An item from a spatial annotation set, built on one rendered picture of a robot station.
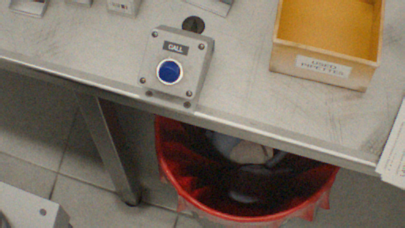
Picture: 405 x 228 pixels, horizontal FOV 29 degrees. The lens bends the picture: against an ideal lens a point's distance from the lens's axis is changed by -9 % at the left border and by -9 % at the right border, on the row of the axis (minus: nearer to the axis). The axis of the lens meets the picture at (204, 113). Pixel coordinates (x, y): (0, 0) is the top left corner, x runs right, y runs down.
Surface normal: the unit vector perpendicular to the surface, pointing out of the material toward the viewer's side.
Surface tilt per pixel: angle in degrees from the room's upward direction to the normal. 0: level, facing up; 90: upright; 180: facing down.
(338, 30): 0
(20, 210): 3
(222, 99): 0
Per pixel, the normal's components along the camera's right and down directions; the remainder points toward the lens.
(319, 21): 0.00, -0.31
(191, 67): -0.15, 0.18
